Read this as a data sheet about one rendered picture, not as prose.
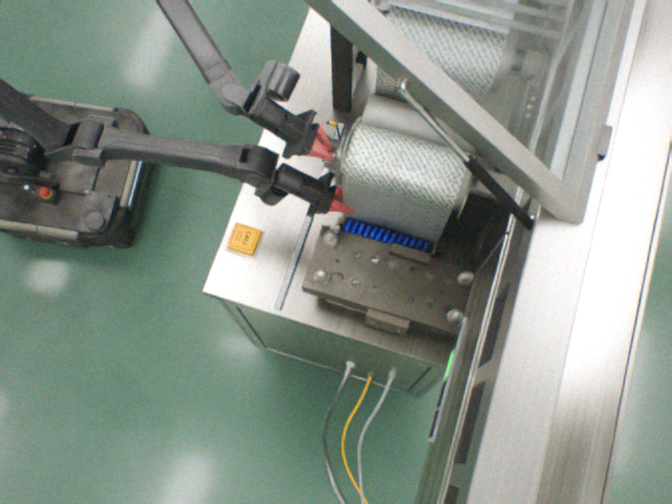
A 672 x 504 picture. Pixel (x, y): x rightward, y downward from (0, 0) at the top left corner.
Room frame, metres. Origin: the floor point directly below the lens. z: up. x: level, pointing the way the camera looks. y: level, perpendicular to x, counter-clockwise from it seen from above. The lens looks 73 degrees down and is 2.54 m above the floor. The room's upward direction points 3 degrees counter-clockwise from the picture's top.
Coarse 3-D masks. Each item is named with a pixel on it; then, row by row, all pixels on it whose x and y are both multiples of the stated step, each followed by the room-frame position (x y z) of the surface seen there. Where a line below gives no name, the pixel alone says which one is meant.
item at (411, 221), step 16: (352, 192) 0.55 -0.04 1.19; (352, 208) 0.55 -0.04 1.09; (368, 208) 0.54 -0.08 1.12; (384, 208) 0.52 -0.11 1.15; (400, 208) 0.51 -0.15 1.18; (368, 224) 0.54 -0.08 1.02; (384, 224) 0.52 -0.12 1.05; (400, 224) 0.51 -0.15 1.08; (416, 224) 0.50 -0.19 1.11; (432, 224) 0.49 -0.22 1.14; (432, 240) 0.48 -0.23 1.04
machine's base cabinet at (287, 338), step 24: (240, 312) 0.39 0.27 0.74; (264, 336) 0.38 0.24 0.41; (288, 336) 0.35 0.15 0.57; (312, 336) 0.32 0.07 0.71; (336, 336) 0.30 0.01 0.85; (312, 360) 0.33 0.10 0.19; (336, 360) 0.30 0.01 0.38; (360, 360) 0.27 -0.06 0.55; (384, 360) 0.25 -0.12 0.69; (408, 360) 0.23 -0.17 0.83; (384, 384) 0.24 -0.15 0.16; (408, 384) 0.22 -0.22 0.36; (432, 384) 0.19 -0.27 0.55
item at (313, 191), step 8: (304, 176) 0.60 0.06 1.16; (328, 176) 0.61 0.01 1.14; (304, 184) 0.59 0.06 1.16; (312, 184) 0.59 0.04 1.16; (320, 184) 0.59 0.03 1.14; (328, 184) 0.59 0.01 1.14; (304, 192) 0.57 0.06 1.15; (312, 192) 0.57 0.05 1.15; (320, 192) 0.57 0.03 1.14; (304, 200) 0.56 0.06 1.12; (312, 200) 0.56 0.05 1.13; (320, 200) 0.55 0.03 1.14; (312, 208) 0.55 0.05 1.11; (320, 208) 0.53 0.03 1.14; (312, 216) 0.53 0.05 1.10
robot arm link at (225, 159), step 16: (112, 128) 0.72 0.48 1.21; (112, 144) 0.67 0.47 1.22; (128, 144) 0.67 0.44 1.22; (144, 144) 0.67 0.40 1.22; (160, 144) 0.67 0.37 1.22; (176, 144) 0.67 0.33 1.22; (192, 144) 0.67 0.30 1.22; (208, 144) 0.67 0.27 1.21; (224, 144) 0.67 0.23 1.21; (80, 160) 0.65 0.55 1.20; (96, 160) 0.64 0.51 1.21; (112, 160) 0.66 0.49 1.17; (144, 160) 0.65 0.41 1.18; (160, 160) 0.64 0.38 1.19; (176, 160) 0.64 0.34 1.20; (192, 160) 0.63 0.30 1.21; (208, 160) 0.63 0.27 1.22; (224, 160) 0.62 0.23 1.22; (240, 160) 0.63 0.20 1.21; (256, 160) 0.62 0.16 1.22; (272, 160) 0.63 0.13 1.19; (240, 176) 0.60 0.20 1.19
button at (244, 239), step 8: (240, 224) 0.58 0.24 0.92; (232, 232) 0.56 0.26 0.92; (240, 232) 0.56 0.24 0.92; (248, 232) 0.56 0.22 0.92; (256, 232) 0.56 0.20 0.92; (232, 240) 0.54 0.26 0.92; (240, 240) 0.54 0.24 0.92; (248, 240) 0.54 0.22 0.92; (256, 240) 0.54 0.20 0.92; (232, 248) 0.52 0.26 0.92; (240, 248) 0.52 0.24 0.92; (248, 248) 0.52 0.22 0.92
